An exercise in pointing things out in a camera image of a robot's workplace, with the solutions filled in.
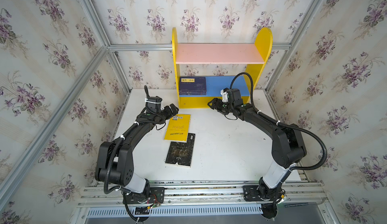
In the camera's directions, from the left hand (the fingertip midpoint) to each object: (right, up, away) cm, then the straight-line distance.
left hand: (173, 110), depth 89 cm
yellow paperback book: (+2, -12, +7) cm, 14 cm away
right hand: (+22, +3, +1) cm, 22 cm away
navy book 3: (+11, +11, +9) cm, 18 cm away
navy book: (+11, +12, +7) cm, 18 cm away
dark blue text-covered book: (+11, +18, +11) cm, 24 cm away
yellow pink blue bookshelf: (+44, +32, +23) cm, 59 cm away
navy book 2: (+11, +11, +7) cm, 18 cm away
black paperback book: (+5, -25, -3) cm, 26 cm away
